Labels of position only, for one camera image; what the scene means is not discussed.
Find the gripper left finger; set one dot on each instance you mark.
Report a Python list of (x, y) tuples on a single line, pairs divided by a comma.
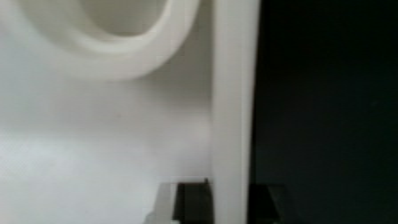
[(183, 205)]

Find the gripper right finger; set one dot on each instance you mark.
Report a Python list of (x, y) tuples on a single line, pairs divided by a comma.
[(269, 207)]

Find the white square tabletop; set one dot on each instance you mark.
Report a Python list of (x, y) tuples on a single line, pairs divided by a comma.
[(126, 81)]

